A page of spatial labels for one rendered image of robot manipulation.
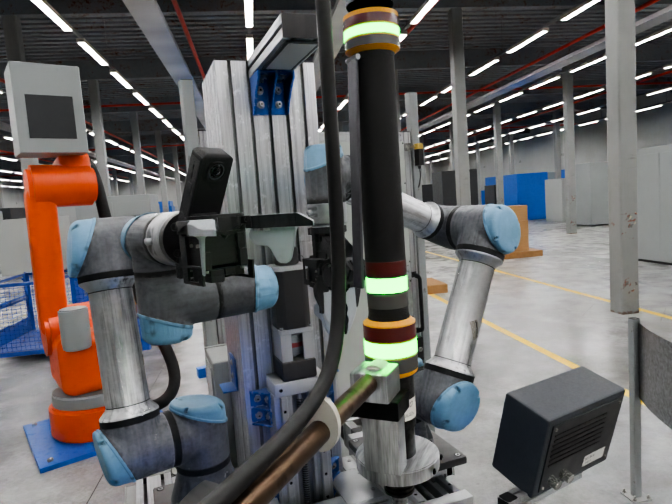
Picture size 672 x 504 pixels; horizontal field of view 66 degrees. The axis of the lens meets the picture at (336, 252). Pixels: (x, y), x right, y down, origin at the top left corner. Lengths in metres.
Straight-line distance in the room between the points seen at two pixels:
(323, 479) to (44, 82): 3.56
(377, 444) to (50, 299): 4.14
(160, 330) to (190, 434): 0.42
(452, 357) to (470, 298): 0.14
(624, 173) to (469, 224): 6.06
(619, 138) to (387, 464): 6.95
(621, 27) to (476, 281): 6.41
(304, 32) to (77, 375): 3.59
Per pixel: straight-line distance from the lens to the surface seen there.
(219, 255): 0.63
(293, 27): 1.06
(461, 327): 1.23
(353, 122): 0.41
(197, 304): 0.81
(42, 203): 4.37
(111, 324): 1.14
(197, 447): 1.19
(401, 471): 0.44
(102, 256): 1.13
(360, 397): 0.36
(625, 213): 7.30
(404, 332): 0.42
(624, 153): 7.30
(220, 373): 1.61
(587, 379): 1.31
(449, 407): 1.20
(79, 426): 4.41
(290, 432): 0.29
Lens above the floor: 1.68
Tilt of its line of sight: 6 degrees down
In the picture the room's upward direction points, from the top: 4 degrees counter-clockwise
